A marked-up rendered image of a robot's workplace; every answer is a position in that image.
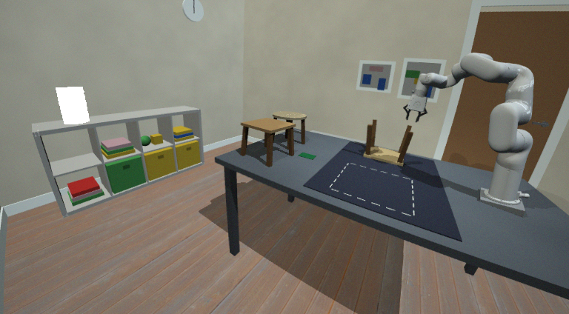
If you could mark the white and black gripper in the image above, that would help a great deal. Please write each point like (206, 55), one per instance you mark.
(416, 103)

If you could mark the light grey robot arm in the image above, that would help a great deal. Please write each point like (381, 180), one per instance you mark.
(513, 145)

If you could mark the dark navy floor mat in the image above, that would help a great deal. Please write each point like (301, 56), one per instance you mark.
(432, 209)

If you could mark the green square block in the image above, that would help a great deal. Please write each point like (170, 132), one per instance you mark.
(306, 155)

